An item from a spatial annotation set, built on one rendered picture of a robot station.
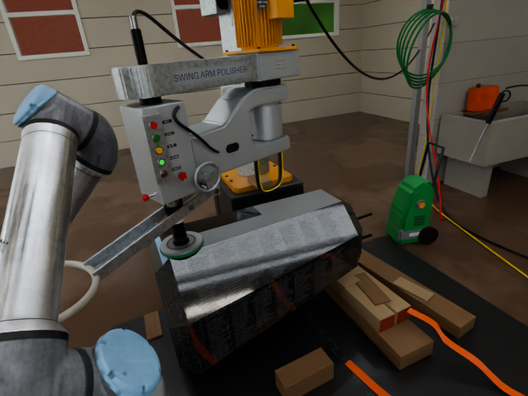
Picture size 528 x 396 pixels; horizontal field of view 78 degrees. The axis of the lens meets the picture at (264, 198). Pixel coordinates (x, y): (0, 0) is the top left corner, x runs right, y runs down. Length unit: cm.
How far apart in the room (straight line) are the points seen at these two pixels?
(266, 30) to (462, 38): 296
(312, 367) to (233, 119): 136
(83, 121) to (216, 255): 100
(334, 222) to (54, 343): 159
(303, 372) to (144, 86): 157
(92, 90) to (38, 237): 694
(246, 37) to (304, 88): 673
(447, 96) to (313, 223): 285
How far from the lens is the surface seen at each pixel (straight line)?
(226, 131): 163
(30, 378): 67
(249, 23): 179
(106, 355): 73
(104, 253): 165
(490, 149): 408
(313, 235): 190
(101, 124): 97
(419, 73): 397
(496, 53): 485
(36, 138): 87
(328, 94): 884
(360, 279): 237
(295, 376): 194
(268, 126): 184
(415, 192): 303
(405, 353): 213
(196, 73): 151
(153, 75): 141
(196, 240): 173
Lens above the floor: 169
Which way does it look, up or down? 24 degrees down
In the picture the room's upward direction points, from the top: 5 degrees counter-clockwise
